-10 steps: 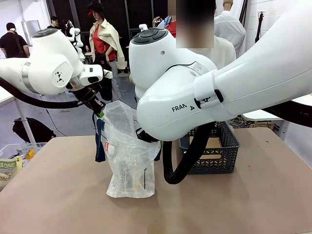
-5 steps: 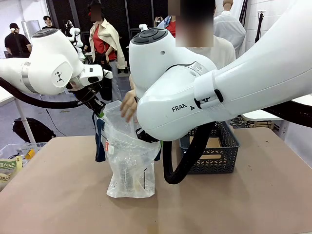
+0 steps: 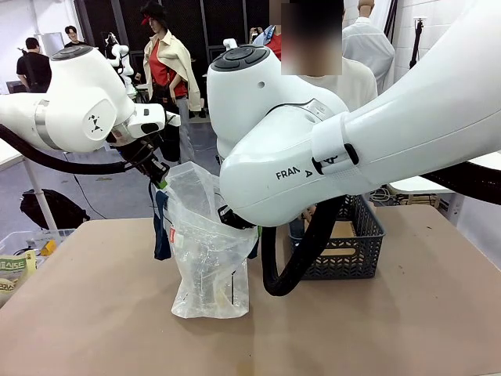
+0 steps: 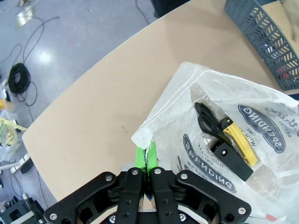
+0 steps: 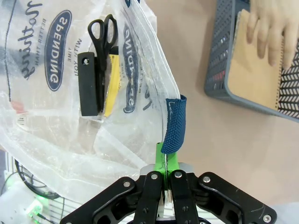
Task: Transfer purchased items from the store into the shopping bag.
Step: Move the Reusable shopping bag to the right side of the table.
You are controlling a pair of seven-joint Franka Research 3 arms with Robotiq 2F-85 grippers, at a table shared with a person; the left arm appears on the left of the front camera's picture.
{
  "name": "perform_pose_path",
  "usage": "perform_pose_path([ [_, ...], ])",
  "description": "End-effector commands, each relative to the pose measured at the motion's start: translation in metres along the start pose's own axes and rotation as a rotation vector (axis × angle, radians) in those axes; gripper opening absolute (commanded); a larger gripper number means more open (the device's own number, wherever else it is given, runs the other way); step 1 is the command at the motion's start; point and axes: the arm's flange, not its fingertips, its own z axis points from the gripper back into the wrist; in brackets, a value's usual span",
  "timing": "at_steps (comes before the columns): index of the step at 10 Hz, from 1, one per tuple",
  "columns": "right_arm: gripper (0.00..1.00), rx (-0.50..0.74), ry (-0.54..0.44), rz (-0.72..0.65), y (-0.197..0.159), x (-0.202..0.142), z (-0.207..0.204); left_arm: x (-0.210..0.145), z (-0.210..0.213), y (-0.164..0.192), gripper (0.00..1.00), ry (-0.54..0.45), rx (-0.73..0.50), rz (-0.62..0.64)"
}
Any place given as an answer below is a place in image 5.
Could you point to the black white chevron notebook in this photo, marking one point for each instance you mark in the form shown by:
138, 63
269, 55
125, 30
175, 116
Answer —
289, 93

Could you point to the white device with green light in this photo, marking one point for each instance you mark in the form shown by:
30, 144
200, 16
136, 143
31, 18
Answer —
18, 207

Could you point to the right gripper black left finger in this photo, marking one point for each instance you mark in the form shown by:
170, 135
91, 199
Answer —
140, 200

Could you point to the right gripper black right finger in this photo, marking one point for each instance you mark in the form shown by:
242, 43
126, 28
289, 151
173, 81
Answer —
205, 200

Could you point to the kraft spiral notebook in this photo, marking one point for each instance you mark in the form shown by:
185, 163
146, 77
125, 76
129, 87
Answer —
252, 81

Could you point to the yellow utility knife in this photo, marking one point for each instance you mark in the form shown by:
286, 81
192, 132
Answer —
112, 81

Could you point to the person's right hand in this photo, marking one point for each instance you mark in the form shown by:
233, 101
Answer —
273, 21

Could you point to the black rectangular case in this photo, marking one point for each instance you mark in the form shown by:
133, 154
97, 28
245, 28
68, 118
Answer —
87, 88

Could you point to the grey perforated plastic basket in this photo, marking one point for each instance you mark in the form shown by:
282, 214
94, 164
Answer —
217, 70

